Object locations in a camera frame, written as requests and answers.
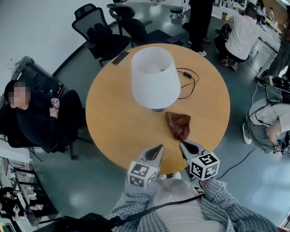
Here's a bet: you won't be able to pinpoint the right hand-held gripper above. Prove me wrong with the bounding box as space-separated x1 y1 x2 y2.
179 140 221 182

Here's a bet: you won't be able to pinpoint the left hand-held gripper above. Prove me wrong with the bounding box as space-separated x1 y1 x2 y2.
127 144 164 188

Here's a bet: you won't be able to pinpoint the brown cloth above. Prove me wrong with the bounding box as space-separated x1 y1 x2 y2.
165 111 191 141

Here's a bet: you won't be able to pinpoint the white shade table lamp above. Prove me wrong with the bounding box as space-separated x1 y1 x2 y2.
131 47 181 112

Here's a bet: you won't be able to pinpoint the person's left forearm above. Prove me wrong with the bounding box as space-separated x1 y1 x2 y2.
106 178 160 232

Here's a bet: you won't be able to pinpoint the person's right forearm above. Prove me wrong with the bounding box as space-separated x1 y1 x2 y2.
199 178 280 232

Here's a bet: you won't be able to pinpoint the person's white shoes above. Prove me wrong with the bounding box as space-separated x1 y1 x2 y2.
158 171 182 180

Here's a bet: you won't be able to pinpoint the person's white shirt torso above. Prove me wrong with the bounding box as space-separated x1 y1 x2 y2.
153 177 228 232

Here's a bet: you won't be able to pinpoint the black swivel chair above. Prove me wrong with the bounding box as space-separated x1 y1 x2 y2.
0 126 79 161

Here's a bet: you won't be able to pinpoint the black bag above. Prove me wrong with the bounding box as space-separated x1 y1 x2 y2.
34 212 124 232

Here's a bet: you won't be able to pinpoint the black smartphone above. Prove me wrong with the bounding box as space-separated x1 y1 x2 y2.
111 51 131 66

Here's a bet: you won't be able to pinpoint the black and green device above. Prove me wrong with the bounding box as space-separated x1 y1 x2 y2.
262 75 290 102

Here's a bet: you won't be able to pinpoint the black mesh office chair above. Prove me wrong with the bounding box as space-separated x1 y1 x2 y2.
106 3 186 48
72 3 132 67

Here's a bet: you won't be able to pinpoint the black shelf rack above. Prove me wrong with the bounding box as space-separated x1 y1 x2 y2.
0 156 61 227

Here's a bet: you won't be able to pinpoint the black round stool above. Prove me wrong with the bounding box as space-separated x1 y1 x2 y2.
169 7 184 19

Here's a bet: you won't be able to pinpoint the black equipment case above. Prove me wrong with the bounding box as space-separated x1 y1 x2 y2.
10 56 65 97

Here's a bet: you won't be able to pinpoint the black floor cable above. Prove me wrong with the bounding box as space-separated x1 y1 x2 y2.
216 146 259 179

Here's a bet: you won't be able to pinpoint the black shoulder strap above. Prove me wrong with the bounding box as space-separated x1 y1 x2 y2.
106 192 206 227

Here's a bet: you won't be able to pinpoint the black lamp power cable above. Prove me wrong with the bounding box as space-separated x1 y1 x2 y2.
175 68 200 100

